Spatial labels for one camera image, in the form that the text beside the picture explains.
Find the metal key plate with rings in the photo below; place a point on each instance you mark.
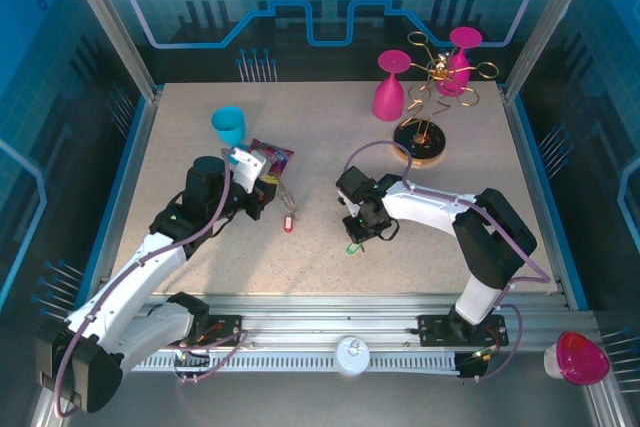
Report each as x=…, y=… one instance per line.
x=286, y=197

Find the green key tag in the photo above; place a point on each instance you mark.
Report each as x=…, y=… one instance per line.
x=351, y=248

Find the red key tag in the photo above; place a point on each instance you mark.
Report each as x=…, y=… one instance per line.
x=288, y=225

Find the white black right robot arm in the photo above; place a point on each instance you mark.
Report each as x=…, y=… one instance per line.
x=430, y=207

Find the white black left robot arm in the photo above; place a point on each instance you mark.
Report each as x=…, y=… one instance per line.
x=120, y=287

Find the purple candy bag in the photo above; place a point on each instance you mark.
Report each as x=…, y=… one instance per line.
x=277, y=154

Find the cyan plastic goblet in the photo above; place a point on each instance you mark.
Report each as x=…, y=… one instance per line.
x=229, y=124

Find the blue table edge strip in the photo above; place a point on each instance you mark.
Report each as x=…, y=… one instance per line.
x=117, y=197
x=535, y=157

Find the magenta plastic goblet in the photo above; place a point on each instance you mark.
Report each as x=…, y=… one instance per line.
x=387, y=97
x=457, y=72

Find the white round can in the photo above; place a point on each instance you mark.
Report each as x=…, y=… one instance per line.
x=352, y=354

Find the white cup with pink lid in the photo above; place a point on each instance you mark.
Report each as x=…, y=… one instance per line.
x=580, y=359

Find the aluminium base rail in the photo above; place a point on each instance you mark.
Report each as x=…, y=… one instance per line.
x=325, y=314

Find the aluminium frame post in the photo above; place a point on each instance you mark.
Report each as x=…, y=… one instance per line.
x=111, y=22
x=550, y=22

